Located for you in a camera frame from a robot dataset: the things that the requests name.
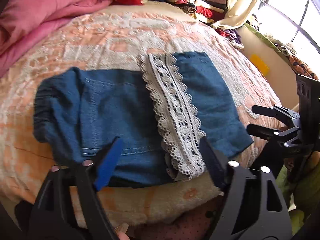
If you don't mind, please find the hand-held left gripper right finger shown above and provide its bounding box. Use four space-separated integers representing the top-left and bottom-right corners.
199 136 293 240

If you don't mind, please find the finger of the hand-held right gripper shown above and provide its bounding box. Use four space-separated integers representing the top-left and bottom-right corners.
252 104 300 127
246 123 301 143

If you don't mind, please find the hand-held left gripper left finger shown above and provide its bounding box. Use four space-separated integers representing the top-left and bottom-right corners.
27 137 124 240

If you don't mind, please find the blue denim pants lace trim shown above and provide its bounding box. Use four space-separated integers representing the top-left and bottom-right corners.
34 51 254 189

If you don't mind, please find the yellow flat item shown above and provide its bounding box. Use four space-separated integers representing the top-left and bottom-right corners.
251 54 270 75

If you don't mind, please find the pink dotted cloth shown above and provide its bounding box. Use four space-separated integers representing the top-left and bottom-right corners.
172 202 223 240

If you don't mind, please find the green windowsill cloth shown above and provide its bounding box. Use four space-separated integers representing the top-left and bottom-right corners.
245 21 320 80

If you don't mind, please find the green clothing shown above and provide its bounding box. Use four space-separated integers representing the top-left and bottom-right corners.
276 152 320 233

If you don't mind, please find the heap of purple red clothes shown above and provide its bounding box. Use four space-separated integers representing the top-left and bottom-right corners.
216 27 244 49

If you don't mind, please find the window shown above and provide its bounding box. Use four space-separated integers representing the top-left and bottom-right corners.
257 0 320 53

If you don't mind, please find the cream curtain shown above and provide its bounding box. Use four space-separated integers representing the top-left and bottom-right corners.
211 0 270 29

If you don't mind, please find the peach and white bed cover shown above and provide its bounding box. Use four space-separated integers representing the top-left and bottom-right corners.
0 0 288 230

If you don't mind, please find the pile of folded clothes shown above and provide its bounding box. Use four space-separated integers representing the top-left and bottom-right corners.
155 0 229 25

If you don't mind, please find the pink quilt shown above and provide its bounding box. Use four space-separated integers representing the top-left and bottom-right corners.
0 0 113 78

